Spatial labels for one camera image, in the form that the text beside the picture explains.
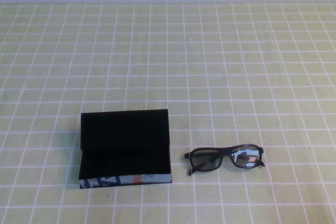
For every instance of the black glasses case printed side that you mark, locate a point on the black glasses case printed side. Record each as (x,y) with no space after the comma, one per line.
(123,129)

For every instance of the black frame glasses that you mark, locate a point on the black frame glasses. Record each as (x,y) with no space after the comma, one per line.
(228,149)

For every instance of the green white grid tablecloth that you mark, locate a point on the green white grid tablecloth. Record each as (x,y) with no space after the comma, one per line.
(210,77)

